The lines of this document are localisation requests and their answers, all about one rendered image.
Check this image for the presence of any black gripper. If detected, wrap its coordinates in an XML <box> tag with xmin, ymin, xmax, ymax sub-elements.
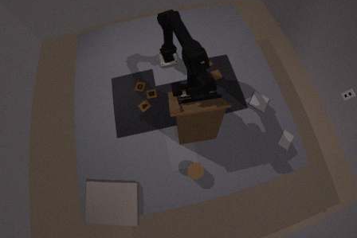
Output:
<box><xmin>171</xmin><ymin>77</ymin><xmax>217</xmax><ymax>96</ymax></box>

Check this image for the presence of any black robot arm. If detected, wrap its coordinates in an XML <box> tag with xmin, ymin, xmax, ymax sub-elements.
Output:
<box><xmin>157</xmin><ymin>10</ymin><xmax>215</xmax><ymax>101</ymax></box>

